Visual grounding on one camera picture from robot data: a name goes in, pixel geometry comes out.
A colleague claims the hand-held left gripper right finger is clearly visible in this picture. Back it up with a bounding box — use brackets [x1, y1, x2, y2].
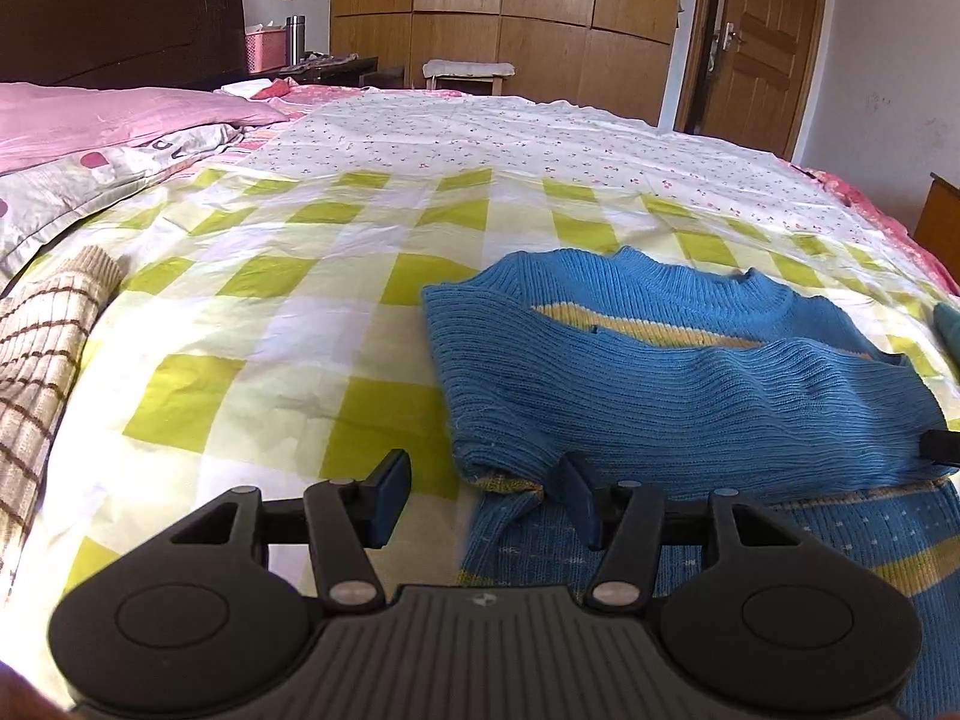
[551, 456, 807, 614]

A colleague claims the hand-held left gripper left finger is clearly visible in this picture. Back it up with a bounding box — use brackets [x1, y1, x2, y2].
[171, 450, 413, 614]

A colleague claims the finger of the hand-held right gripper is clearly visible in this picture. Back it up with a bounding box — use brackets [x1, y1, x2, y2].
[919, 429, 960, 466]

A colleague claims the blue knit sweater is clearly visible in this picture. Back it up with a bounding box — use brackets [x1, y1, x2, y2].
[421, 246, 960, 691]

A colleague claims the teal fluffy sweater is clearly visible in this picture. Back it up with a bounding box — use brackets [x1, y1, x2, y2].
[934, 304, 960, 361]

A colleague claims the green checked bed sheet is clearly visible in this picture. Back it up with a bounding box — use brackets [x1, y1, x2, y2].
[0, 165, 960, 616]

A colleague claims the wooden side cabinet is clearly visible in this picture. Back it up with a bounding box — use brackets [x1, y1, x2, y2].
[913, 172, 960, 293]

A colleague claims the pink floral bedspread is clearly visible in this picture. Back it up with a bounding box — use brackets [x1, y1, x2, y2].
[787, 161, 960, 293]

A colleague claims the white floral bed sheet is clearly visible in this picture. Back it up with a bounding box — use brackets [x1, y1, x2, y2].
[247, 90, 901, 241]

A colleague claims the beige striped knit garment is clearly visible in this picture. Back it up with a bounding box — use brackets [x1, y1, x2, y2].
[0, 246, 128, 601]

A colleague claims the wooden stool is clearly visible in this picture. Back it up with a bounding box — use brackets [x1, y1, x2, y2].
[424, 58, 518, 97]

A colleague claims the dark wooden nightstand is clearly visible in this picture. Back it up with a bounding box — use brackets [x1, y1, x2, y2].
[277, 56, 406, 89]

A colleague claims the wooden door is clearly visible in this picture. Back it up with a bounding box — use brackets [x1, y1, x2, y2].
[705, 0, 830, 158]

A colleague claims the white cloth on stool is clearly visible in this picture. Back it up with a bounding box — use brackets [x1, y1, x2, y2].
[422, 58, 518, 80]

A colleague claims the pink plastic basket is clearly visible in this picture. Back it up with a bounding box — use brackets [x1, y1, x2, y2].
[244, 24, 290, 74]

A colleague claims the pink pillow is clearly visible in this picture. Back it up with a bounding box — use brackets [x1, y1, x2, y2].
[0, 81, 290, 173]

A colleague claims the wooden wardrobe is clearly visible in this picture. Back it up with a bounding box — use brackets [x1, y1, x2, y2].
[330, 0, 687, 125]

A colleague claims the dark wooden headboard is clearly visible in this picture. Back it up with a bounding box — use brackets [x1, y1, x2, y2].
[0, 0, 248, 91]

